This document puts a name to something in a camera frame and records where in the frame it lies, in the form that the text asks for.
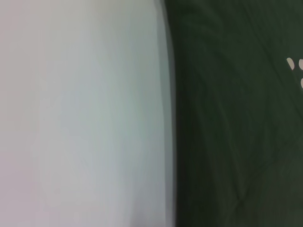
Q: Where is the dark green FREE t-shirt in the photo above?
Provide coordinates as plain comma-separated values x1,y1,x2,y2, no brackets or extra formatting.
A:
163,0,303,227

